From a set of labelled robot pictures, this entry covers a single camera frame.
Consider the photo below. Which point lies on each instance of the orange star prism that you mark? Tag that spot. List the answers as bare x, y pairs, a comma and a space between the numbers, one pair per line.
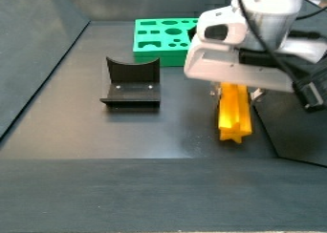
234, 122

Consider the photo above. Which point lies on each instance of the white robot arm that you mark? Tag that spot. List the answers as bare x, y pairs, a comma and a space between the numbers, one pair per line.
308, 78

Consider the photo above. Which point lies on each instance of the black curved fixture stand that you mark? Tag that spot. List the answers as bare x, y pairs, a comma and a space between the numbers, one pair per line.
134, 84

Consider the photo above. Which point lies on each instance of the green shape sorter block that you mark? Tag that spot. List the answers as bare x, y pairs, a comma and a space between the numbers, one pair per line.
161, 38

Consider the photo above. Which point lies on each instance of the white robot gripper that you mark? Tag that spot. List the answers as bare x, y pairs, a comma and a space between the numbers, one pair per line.
236, 44

